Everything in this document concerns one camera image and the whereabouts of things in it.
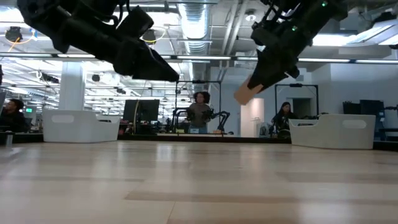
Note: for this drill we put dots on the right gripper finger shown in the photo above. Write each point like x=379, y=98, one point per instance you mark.
x=270, y=73
x=258, y=63

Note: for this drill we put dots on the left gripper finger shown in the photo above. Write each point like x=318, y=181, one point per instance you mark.
x=155, y=59
x=140, y=68

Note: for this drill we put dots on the long wooden block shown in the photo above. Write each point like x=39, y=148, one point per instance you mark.
x=244, y=95

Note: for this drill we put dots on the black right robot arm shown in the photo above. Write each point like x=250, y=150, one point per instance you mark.
x=326, y=12

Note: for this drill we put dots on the background black robot arm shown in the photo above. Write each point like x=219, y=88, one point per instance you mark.
x=224, y=115
x=174, y=119

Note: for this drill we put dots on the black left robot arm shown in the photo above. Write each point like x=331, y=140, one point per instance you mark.
x=40, y=15

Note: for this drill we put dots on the black ceiling-mounted device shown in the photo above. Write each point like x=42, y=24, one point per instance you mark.
x=149, y=36
x=14, y=33

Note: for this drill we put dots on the black monitor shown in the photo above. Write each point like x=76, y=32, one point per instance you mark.
x=146, y=110

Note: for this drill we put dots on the person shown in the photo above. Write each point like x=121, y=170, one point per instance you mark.
x=284, y=118
x=199, y=115
x=14, y=118

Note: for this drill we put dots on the white column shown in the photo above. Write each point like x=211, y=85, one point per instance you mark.
x=71, y=90

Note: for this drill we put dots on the ceiling light strip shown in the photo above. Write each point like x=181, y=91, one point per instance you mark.
x=31, y=55
x=342, y=60

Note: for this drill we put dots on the white plastic bin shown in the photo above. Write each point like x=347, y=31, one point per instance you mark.
x=81, y=130

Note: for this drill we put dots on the clear plastic bin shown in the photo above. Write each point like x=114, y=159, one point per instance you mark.
x=332, y=137

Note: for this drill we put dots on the black storage cabinet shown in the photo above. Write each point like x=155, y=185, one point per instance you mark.
x=370, y=107

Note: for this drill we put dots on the background black gantry frame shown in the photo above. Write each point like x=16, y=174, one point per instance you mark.
x=199, y=81
x=295, y=85

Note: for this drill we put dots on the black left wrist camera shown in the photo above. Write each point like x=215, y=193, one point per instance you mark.
x=135, y=21

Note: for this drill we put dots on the silver ventilation duct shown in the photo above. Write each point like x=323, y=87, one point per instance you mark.
x=195, y=25

